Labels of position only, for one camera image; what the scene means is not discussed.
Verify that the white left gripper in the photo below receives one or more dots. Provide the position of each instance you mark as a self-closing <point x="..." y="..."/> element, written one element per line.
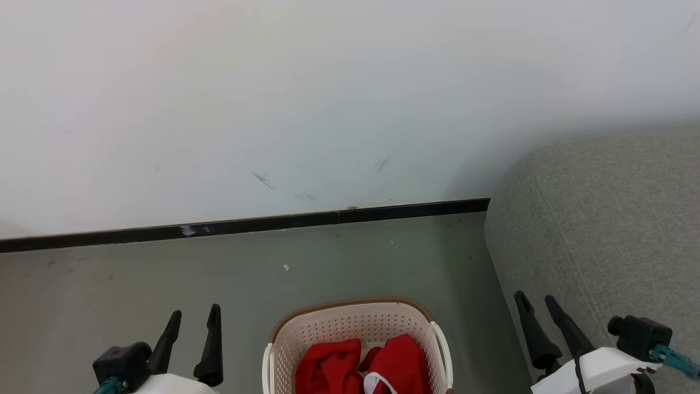
<point x="169" y="385"/>

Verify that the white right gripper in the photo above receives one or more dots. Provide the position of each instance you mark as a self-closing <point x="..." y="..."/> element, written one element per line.
<point x="604" y="369"/>

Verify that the red cloth garment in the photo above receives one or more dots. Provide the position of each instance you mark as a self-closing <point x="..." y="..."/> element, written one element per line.
<point x="328" y="366"/>
<point x="402" y="361"/>

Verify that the grey fabric sofa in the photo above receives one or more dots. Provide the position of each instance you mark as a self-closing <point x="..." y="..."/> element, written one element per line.
<point x="601" y="219"/>

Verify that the black baseboard strip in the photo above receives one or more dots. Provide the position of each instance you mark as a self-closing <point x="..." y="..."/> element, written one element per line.
<point x="273" y="221"/>

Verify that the cream perforated laundry basket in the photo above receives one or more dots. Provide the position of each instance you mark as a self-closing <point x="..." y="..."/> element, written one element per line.
<point x="350" y="323"/>

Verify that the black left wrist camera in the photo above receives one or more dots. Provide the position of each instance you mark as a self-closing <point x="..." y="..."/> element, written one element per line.
<point x="123" y="361"/>

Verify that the teal left camera plug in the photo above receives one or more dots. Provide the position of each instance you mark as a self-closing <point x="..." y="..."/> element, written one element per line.
<point x="111" y="387"/>

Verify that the teal camera plug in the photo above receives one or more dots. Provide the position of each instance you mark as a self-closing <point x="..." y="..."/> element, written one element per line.
<point x="111" y="387"/>
<point x="675" y="359"/>

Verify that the teal right camera plug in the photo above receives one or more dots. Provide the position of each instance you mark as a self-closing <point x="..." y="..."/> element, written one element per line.
<point x="675" y="359"/>

